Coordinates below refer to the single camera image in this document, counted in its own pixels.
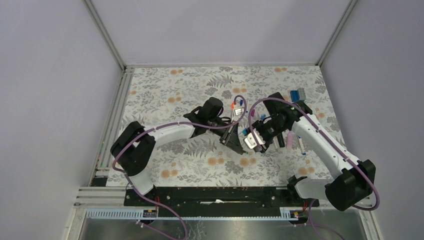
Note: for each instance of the white blue marker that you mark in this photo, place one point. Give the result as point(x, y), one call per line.
point(301, 145)

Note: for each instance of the floral patterned table mat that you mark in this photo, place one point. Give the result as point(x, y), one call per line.
point(159, 95)

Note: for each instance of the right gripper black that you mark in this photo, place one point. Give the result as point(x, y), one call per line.
point(257, 124)

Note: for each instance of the black highlighter blue cap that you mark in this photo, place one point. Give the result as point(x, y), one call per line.
point(280, 140)

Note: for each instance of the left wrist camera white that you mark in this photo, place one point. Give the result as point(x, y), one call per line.
point(237, 113)

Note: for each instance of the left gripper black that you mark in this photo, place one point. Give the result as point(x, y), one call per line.
point(230, 139)

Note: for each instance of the blue box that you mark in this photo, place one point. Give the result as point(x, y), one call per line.
point(298, 95)

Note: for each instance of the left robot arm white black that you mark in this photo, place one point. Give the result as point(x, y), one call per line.
point(135, 145)

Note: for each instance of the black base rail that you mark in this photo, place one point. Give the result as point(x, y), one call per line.
point(215, 202)

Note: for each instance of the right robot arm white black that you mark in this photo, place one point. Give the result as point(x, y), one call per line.
point(353, 179)

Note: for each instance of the white grey marker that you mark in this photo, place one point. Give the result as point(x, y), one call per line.
point(275, 143)

